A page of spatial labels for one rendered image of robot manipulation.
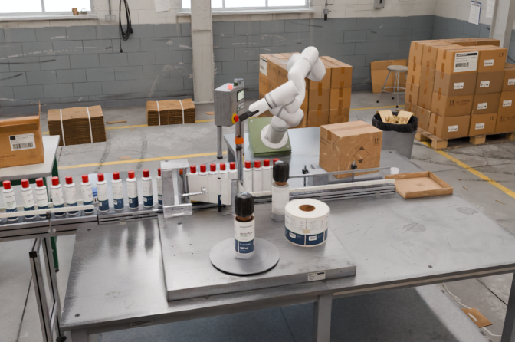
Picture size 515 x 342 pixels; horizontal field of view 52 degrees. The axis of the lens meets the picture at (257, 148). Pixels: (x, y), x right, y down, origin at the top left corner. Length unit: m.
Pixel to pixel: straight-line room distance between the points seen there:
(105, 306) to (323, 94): 4.59
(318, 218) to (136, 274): 0.83
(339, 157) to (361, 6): 5.85
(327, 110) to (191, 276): 4.43
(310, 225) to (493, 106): 4.62
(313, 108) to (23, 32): 4.15
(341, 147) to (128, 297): 1.56
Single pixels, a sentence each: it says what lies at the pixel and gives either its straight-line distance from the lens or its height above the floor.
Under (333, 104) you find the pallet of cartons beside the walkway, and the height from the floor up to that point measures 0.45.
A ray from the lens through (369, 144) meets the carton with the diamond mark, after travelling 3.29.
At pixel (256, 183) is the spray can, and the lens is 2.87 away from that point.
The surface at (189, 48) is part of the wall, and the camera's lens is 8.13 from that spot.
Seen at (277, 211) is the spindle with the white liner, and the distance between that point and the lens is 2.64.
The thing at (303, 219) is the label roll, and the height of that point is 1.02.
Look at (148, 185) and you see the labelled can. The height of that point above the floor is 1.01.
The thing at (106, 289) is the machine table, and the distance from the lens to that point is 2.34.
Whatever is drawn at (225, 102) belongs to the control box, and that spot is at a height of 1.42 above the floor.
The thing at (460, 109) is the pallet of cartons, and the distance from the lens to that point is 6.47.
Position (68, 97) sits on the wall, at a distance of 8.21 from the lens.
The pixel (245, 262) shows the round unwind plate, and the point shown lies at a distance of 2.31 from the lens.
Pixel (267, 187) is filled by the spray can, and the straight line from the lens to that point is 2.90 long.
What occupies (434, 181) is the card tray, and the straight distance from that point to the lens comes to 3.39.
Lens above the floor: 2.12
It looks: 20 degrees down
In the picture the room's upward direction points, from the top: straight up
